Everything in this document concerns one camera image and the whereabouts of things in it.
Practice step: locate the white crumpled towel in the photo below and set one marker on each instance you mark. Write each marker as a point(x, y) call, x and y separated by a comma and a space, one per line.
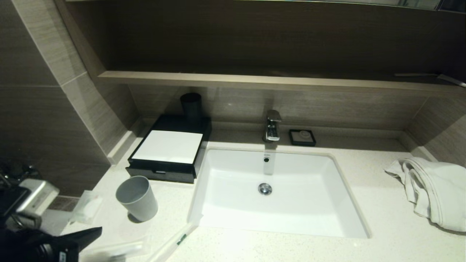
point(437, 189)

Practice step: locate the grey plastic cup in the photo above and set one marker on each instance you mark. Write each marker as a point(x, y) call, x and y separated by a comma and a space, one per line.
point(140, 203)

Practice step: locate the black drawer amenity box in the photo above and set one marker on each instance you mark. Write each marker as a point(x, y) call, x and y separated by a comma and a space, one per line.
point(167, 174)

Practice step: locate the black square soap dish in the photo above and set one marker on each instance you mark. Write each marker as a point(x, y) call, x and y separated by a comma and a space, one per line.
point(291, 141)

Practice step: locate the chrome sink drain plug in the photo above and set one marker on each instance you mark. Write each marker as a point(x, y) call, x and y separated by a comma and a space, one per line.
point(265, 189)

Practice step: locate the black plastic cup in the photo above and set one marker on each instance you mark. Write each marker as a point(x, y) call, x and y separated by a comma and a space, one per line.
point(191, 107)

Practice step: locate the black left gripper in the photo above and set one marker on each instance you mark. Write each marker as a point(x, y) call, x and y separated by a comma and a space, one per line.
point(47, 251)

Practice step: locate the chrome faucet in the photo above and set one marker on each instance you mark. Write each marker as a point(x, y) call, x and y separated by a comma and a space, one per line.
point(272, 127)

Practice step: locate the wooden wall shelf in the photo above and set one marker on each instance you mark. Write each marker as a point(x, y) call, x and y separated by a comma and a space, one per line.
point(255, 82)

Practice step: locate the round white soap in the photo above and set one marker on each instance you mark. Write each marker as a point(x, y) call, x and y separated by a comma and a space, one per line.
point(304, 136)

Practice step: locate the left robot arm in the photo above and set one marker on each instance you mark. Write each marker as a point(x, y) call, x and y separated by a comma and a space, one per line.
point(7, 247)

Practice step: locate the grey wrapped shelf item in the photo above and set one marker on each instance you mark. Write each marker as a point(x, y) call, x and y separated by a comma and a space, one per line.
point(451, 80)

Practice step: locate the wrapped toothbrush with green mark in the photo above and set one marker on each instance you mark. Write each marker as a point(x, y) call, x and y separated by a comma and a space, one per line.
point(174, 242)

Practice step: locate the white ceramic sink basin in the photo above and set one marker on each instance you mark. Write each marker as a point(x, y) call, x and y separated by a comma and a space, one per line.
point(309, 196)

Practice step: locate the long clear wrapped packet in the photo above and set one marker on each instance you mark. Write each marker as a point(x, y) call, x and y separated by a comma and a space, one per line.
point(116, 251)

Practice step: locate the small clear cotton packet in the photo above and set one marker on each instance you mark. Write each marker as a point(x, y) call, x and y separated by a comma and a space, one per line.
point(87, 209)

